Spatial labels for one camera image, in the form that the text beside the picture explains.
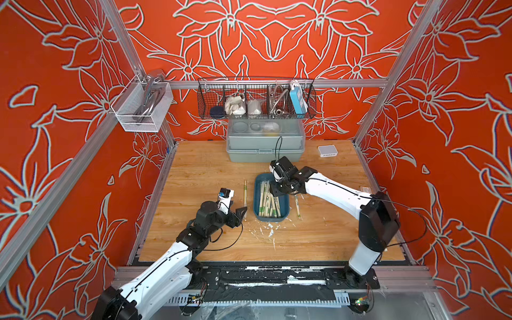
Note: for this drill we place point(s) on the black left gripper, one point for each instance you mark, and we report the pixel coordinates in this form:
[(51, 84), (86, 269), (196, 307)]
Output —
[(237, 217)]

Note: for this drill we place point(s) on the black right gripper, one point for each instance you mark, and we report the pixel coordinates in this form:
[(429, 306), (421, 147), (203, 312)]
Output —
[(272, 188)]

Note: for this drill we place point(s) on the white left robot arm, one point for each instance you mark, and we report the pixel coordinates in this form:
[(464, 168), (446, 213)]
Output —
[(176, 269)]

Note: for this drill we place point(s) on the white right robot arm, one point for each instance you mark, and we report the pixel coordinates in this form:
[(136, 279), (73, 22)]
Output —
[(378, 220)]

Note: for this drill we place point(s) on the wrapped chopsticks in bin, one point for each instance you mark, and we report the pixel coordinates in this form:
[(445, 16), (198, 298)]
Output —
[(269, 205)]

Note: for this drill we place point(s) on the grey-green lidded storage box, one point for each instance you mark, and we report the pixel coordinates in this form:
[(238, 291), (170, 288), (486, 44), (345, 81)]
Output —
[(265, 140)]

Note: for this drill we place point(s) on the blue white box in basket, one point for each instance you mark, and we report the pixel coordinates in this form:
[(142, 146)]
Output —
[(296, 96)]

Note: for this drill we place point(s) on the teal plastic chopstick bin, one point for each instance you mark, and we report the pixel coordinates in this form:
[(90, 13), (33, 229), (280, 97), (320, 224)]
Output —
[(284, 200)]

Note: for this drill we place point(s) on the metal tongs in basket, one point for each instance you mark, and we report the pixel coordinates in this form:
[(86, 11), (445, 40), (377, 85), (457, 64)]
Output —
[(152, 95)]

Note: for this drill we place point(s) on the white network switch box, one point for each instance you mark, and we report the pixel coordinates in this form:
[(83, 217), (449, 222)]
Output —
[(327, 151)]

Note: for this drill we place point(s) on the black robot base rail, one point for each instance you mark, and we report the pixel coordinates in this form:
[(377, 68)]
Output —
[(223, 281)]

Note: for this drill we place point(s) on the black wire wall basket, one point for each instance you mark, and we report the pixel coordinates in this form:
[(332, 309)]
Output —
[(257, 98)]

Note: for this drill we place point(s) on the clear plastic wall basket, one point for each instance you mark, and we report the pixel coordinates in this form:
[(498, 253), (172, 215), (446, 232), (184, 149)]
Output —
[(130, 100)]

